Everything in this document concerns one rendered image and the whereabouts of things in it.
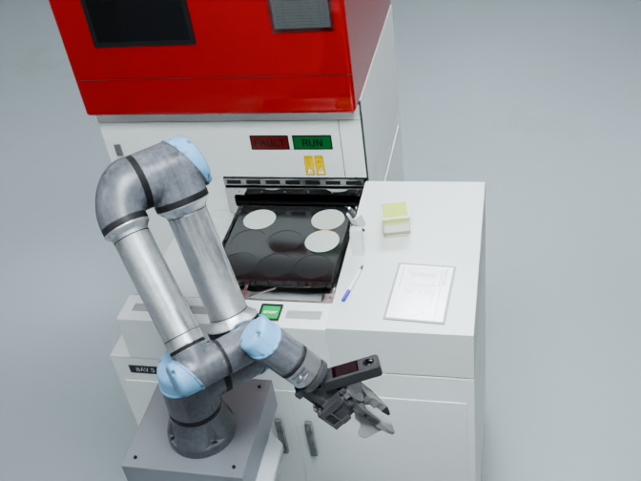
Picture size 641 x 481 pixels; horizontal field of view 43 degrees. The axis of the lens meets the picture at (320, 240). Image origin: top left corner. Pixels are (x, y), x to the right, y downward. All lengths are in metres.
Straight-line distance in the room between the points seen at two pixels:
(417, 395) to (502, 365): 1.12
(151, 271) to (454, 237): 0.90
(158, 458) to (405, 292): 0.70
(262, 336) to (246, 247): 0.86
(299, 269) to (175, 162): 0.70
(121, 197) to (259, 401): 0.59
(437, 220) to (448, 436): 0.57
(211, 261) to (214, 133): 0.83
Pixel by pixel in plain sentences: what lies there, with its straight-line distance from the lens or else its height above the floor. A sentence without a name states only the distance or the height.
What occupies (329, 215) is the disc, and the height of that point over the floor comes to 0.90.
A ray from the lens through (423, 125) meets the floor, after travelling 4.60.
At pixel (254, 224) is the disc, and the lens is 2.44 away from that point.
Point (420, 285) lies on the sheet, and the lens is 2.04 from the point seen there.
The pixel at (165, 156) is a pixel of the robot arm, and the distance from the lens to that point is 1.66.
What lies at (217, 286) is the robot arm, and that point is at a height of 1.24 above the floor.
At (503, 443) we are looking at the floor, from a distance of 2.94.
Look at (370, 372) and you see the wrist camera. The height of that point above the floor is 1.15.
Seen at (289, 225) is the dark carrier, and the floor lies 0.90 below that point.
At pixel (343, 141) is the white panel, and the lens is 2.37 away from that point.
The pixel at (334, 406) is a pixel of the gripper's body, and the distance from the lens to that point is 1.62.
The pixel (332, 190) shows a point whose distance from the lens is 2.46.
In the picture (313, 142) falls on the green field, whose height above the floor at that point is 1.10.
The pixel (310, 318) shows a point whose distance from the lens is 2.01.
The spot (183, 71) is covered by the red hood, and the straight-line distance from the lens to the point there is 2.33.
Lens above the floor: 2.32
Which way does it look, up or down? 37 degrees down
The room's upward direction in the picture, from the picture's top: 9 degrees counter-clockwise
